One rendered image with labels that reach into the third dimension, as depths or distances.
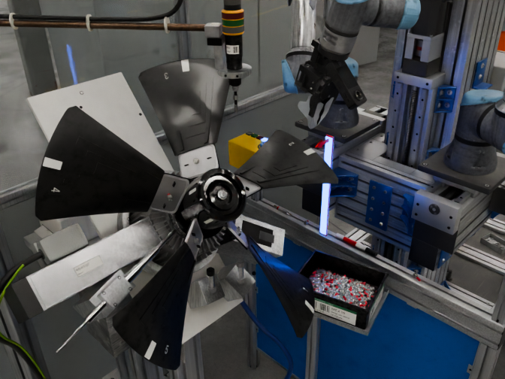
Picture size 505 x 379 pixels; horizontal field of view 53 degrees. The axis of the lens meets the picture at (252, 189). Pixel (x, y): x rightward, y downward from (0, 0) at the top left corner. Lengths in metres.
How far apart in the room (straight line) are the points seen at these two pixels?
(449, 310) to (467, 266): 1.22
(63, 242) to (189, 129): 0.36
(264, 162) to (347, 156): 0.64
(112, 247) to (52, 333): 0.95
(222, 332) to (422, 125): 1.31
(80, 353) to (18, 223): 0.65
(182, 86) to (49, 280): 0.52
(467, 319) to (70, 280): 0.96
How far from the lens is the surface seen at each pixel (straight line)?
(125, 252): 1.14
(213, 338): 2.45
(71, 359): 2.17
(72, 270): 1.11
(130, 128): 1.37
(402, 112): 1.82
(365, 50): 5.94
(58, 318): 2.02
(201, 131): 1.17
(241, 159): 1.65
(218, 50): 1.06
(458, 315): 1.45
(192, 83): 1.23
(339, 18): 1.12
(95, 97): 1.38
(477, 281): 2.59
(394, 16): 1.17
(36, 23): 1.20
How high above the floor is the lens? 1.78
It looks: 31 degrees down
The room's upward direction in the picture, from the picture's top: 1 degrees counter-clockwise
